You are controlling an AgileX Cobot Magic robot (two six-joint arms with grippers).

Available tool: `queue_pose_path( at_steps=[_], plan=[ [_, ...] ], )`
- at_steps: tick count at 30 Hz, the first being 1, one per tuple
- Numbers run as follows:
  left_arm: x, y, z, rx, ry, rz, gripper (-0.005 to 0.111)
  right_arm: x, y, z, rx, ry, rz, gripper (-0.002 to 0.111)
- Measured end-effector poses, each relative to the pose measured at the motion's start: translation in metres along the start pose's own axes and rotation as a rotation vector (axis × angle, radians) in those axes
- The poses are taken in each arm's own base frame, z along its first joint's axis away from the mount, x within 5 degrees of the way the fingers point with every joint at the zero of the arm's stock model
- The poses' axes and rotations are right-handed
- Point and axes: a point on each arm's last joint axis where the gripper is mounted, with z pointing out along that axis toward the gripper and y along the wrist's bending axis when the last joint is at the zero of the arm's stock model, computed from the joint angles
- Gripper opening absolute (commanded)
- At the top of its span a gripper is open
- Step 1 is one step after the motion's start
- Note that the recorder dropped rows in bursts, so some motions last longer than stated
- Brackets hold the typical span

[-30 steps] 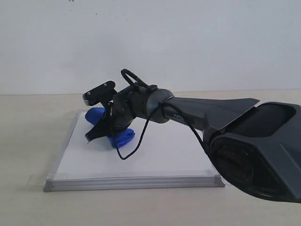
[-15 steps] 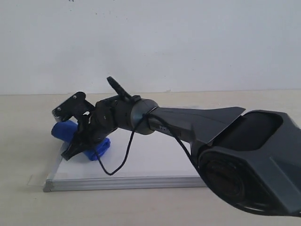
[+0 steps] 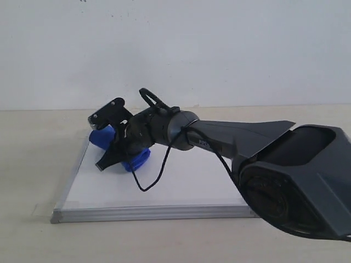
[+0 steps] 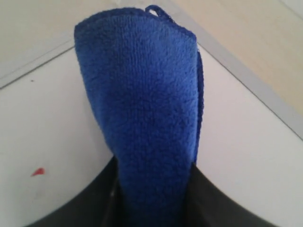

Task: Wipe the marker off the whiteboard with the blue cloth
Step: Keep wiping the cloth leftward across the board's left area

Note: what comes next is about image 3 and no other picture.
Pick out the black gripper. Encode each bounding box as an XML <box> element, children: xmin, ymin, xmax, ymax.
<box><xmin>95</xmin><ymin>115</ymin><xmax>155</xmax><ymax>171</ymax></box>

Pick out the blue microfibre cloth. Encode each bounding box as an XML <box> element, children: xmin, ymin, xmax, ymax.
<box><xmin>89</xmin><ymin>125</ymin><xmax>151</xmax><ymax>170</ymax></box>

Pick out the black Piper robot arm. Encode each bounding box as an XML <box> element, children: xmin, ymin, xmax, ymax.
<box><xmin>88</xmin><ymin>104</ymin><xmax>350</xmax><ymax>241</ymax></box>

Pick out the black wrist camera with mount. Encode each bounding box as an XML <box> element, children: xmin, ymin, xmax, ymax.
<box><xmin>88</xmin><ymin>98</ymin><xmax>133</xmax><ymax>130</ymax></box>

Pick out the white board with aluminium frame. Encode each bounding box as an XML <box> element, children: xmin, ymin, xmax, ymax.
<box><xmin>51</xmin><ymin>140</ymin><xmax>254</xmax><ymax>224</ymax></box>

